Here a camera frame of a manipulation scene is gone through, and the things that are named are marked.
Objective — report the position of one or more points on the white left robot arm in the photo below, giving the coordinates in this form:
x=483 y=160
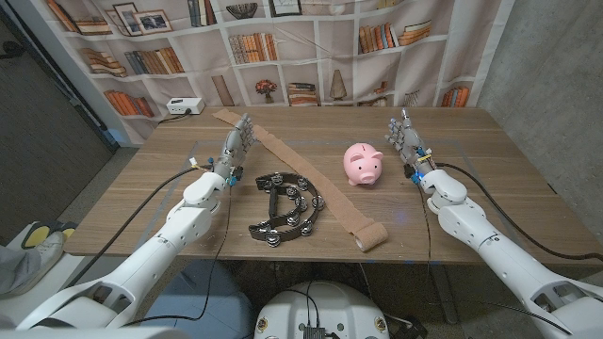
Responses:
x=155 y=249

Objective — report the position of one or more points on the grey metal table leg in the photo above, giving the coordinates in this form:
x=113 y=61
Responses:
x=443 y=292

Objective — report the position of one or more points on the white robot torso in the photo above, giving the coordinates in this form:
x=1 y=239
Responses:
x=325 y=306

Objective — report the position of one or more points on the printed bookshelf backdrop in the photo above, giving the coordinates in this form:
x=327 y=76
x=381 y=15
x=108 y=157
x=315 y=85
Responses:
x=339 y=47

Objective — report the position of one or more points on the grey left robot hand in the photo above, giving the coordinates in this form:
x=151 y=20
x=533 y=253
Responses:
x=233 y=150

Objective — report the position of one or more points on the white power strip box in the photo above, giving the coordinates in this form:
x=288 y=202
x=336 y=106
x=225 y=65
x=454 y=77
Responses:
x=184 y=105

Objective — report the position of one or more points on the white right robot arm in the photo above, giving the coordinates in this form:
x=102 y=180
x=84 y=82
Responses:
x=499 y=254

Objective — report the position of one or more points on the tan adhesive wrap roll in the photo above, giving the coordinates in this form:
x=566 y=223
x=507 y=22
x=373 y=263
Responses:
x=311 y=176

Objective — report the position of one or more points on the pink plastic piggy bank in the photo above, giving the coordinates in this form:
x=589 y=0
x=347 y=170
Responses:
x=363 y=165

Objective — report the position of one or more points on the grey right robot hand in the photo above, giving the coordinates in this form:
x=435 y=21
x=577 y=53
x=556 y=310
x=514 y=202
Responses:
x=410 y=143

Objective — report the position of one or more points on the black half-moon tambourine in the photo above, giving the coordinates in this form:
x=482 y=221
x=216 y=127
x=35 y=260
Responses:
x=273 y=207

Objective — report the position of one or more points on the yellow black foot pedal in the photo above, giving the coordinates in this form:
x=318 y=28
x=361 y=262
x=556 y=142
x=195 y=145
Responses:
x=37 y=234

